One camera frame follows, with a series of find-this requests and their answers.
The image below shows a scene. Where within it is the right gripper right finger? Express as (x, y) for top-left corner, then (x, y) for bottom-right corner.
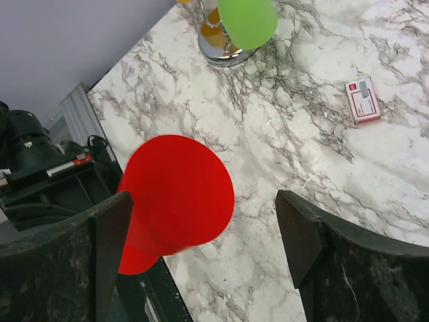
(275, 191), (428, 321)

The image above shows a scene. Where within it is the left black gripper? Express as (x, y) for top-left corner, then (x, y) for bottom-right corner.
(1, 136), (115, 231)

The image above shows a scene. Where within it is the orange wine glass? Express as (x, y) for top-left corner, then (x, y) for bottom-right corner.
(176, 0), (244, 56)

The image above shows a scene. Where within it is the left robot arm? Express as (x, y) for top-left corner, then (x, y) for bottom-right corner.
(1, 103), (121, 231)

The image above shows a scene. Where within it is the green wine glass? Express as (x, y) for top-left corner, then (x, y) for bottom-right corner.
(218, 0), (278, 50)

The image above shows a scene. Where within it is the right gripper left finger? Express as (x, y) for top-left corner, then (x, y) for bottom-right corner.
(1, 192), (133, 321)

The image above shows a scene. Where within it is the small red white box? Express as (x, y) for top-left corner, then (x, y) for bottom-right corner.
(345, 76), (381, 125)

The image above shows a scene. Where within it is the chrome wine glass rack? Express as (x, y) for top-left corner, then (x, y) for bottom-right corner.
(197, 0), (261, 68)

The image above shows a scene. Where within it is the red wine glass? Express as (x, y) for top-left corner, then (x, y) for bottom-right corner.
(118, 135), (235, 275)

